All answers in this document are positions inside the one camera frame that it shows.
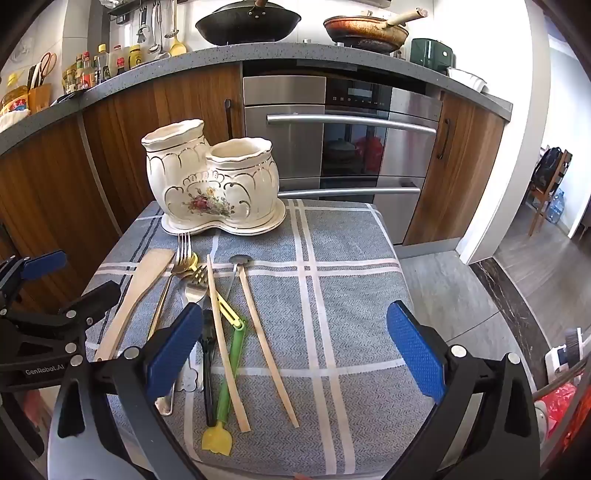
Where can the rusty frying pan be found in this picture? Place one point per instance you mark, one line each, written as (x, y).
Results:
(364, 30)

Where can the wooden knife block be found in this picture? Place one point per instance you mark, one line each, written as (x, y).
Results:
(39, 99)

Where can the dark spoon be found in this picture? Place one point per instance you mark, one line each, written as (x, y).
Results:
(208, 369)

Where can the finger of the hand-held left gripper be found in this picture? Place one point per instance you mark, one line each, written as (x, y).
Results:
(92, 302)
(44, 266)

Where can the wooden chair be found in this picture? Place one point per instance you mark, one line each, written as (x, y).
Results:
(538, 207)

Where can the white cloth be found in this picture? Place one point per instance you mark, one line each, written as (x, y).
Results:
(9, 122)

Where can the yellow silicone spatula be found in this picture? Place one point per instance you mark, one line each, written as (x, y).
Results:
(178, 45)

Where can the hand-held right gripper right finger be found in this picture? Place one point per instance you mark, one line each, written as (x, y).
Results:
(415, 353)

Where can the brown wooden kitchen cabinet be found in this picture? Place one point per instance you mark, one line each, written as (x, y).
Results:
(466, 161)
(115, 138)

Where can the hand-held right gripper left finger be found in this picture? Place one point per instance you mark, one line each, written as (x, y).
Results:
(173, 353)

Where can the cooking oil bottle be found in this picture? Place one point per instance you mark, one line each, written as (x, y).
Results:
(14, 99)

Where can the white fluted bowl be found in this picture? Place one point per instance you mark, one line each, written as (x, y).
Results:
(466, 78)

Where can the black wall rack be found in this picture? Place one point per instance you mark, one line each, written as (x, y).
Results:
(138, 7)

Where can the grey stone countertop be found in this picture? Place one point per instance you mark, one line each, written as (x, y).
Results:
(184, 60)

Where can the silver fork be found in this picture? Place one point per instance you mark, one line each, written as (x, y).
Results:
(196, 295)

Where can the floral ceramic utensil holder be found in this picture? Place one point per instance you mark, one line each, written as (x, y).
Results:
(207, 184)

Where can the green fruit fork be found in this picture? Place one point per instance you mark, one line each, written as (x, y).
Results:
(231, 369)

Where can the green air fryer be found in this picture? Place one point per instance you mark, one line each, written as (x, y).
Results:
(431, 53)

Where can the stainless steel built-in oven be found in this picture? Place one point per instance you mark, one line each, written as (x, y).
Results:
(295, 152)

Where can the wooden spatula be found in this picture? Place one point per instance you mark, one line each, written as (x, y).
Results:
(138, 295)

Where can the row of sauce bottles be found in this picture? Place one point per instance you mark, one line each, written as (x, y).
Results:
(99, 64)

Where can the yellow tulip fruit fork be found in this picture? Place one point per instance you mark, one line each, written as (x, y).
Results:
(217, 441)

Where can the white plastic object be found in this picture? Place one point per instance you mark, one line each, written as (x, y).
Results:
(561, 355)

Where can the large water bottle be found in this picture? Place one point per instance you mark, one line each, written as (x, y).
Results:
(555, 207)

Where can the red plastic bag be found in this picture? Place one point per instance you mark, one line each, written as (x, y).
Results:
(561, 401)

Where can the wooden chopstick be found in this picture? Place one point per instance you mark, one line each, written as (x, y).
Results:
(221, 332)
(265, 341)

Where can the black backpack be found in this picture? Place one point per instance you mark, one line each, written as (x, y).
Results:
(547, 168)

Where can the gold fork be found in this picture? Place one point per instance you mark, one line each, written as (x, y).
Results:
(183, 256)

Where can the black wok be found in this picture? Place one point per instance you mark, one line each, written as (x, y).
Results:
(249, 23)

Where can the grey checked cloth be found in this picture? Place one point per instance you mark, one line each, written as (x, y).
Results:
(346, 277)

